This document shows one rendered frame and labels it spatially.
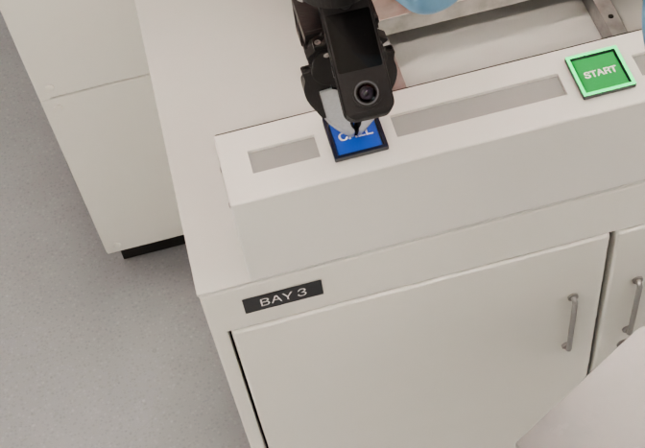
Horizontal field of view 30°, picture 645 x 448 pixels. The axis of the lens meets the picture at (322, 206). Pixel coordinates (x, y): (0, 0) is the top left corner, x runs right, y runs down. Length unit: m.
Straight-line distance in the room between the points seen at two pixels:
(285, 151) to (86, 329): 1.14
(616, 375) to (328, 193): 0.34
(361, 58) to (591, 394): 0.41
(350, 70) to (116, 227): 1.21
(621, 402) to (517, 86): 0.33
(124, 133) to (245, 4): 0.52
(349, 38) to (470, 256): 0.40
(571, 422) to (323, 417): 0.49
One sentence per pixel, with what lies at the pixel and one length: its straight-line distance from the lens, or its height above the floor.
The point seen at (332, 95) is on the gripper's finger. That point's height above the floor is 1.04.
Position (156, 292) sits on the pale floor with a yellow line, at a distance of 2.31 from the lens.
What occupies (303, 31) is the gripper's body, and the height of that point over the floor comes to 1.11.
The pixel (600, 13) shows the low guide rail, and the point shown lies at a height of 0.85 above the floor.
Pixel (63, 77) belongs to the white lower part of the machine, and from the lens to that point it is 1.92.
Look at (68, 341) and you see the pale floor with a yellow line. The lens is 2.30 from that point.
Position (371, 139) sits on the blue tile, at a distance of 1.21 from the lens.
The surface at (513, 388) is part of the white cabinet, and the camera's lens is 1.69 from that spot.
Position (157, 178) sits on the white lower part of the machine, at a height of 0.26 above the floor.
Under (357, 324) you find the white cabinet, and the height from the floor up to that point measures 0.68.
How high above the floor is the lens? 1.91
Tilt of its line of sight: 54 degrees down
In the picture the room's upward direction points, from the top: 10 degrees counter-clockwise
